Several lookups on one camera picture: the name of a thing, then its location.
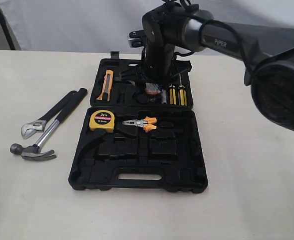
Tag yellow black screwdriver left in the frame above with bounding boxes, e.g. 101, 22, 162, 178
169, 84, 177, 105

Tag yellow black screwdriver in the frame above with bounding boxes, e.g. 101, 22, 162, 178
169, 84, 177, 105
178, 74, 187, 106

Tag black electrical tape roll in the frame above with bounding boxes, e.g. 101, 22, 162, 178
145, 82, 162, 103

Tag yellow tape measure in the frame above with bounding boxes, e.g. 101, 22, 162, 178
89, 110, 115, 133

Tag claw hammer black grip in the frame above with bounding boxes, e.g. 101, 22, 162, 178
9, 88, 87, 162

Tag yellow black screwdriver right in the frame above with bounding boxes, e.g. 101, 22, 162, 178
178, 74, 187, 106

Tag black plastic tool case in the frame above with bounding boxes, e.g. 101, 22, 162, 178
68, 53, 208, 194

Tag orange handled pliers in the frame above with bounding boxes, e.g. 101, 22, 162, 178
122, 116, 157, 133

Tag orange utility knife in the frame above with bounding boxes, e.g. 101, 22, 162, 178
96, 69, 114, 102

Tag adjustable wrench black handle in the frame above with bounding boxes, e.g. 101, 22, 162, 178
20, 90, 77, 140

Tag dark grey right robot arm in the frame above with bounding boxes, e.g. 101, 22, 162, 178
128, 0, 294, 131

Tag clear voltage tester screwdriver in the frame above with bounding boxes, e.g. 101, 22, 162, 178
161, 89, 167, 104

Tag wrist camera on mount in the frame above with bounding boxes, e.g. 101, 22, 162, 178
127, 30, 146, 48

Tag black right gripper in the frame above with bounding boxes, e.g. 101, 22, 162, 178
119, 43, 192, 84

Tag black stand pole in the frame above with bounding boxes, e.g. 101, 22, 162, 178
0, 9, 16, 51

